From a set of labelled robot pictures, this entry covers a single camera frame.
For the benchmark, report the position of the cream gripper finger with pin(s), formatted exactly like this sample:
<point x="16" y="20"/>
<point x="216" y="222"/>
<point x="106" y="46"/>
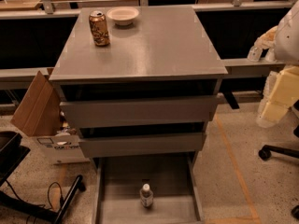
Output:
<point x="270" y="114"/>
<point x="267" y="40"/>

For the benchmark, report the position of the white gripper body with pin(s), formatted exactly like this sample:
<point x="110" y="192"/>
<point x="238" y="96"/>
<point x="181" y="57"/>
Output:
<point x="288" y="39"/>

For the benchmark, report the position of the clear plastic water bottle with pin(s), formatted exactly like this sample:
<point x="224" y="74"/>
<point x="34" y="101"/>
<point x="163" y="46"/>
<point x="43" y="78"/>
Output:
<point x="146" y="196"/>

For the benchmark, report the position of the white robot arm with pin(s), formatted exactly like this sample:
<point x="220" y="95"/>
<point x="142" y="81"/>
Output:
<point x="287" y="38"/>

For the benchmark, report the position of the right hand sanitizer bottle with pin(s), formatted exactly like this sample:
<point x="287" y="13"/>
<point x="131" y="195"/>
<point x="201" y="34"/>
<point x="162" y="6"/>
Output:
<point x="270" y="56"/>

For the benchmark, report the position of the hand sanitizer bottle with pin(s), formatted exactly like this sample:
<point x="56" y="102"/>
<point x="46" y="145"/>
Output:
<point x="254" y="54"/>
<point x="270" y="56"/>

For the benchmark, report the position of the left hand sanitizer bottle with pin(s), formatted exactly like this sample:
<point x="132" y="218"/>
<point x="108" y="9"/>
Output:
<point x="254" y="54"/>

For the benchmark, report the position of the grey top drawer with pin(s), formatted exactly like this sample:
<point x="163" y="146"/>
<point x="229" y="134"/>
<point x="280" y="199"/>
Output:
<point x="115" y="113"/>

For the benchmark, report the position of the grey drawer cabinet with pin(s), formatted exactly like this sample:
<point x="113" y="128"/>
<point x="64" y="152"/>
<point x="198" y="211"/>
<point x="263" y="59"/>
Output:
<point x="149" y="59"/>

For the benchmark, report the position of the grey open bottom drawer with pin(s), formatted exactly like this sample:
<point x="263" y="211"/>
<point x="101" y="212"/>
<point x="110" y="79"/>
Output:
<point x="170" y="176"/>

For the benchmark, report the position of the grey middle drawer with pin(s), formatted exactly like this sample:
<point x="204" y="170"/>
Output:
<point x="142" y="144"/>

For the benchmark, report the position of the white ceramic bowl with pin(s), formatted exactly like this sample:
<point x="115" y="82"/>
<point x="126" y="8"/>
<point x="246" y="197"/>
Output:
<point x="123" y="16"/>

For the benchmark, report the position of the gold soda can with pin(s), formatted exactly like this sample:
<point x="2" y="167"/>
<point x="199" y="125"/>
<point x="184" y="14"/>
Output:
<point x="98" y="27"/>

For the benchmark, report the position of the open cardboard box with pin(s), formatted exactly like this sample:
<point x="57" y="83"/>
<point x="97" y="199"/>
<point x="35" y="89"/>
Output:
<point x="40" y="117"/>

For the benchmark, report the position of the grey metal railing shelf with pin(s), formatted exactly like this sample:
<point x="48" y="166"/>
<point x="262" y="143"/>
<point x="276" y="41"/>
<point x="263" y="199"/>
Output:
<point x="31" y="41"/>

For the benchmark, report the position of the black stand with bin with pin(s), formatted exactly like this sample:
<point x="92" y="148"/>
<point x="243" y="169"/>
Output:
<point x="28" y="194"/>

